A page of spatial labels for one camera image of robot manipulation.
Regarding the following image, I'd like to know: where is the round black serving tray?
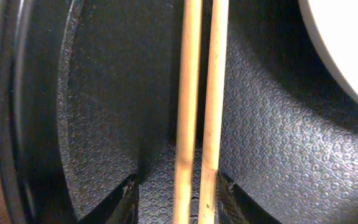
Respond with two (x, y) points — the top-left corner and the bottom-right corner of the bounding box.
(0, 0), (358, 223)

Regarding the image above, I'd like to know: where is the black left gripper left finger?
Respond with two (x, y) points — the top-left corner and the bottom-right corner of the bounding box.
(78, 174), (139, 224)

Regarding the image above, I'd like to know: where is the grey round plate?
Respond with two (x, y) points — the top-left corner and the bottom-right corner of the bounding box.
(298, 0), (358, 104)

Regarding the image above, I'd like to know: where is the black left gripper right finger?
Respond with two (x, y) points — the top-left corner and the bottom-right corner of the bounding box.
(216, 172), (280, 224)

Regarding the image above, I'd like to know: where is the wooden chopstick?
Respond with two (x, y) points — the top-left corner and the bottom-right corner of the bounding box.
(173, 0), (203, 224)
(198, 0), (229, 224)

